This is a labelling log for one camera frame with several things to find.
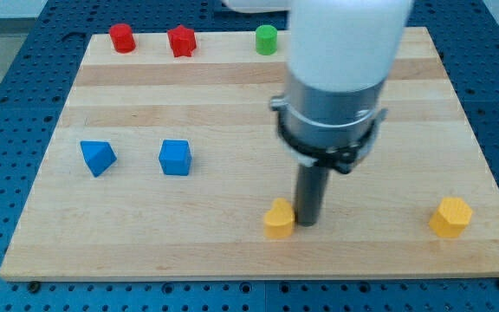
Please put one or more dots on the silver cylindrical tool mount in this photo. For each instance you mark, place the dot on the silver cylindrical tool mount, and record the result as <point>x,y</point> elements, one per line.
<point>331,129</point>

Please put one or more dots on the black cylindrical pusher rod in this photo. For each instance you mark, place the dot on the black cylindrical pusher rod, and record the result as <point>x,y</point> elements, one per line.
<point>309,192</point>

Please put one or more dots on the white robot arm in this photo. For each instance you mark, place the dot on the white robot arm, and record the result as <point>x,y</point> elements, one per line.
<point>339,55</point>

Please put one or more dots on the yellow hexagon block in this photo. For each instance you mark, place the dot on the yellow hexagon block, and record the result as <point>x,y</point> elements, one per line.
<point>451,217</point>

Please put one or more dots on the yellow heart block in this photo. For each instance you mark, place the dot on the yellow heart block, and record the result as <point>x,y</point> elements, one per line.
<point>279,220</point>

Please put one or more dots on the green cylinder block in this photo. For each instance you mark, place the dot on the green cylinder block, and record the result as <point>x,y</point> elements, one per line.
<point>266,39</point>

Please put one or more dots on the blue cube block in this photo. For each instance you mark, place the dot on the blue cube block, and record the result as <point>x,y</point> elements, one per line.
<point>175,157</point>

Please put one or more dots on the wooden board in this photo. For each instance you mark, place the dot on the wooden board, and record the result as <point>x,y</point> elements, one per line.
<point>134,223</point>

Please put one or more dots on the red star block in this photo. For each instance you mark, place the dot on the red star block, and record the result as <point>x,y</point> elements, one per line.
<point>182,41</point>

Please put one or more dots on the blue triangular prism block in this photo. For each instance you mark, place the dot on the blue triangular prism block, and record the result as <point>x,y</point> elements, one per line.
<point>98,156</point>

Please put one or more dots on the red cylinder block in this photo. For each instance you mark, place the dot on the red cylinder block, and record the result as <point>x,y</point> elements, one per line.
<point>121,35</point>

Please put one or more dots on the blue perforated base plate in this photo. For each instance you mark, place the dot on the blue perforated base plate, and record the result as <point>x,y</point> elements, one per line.
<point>34,90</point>

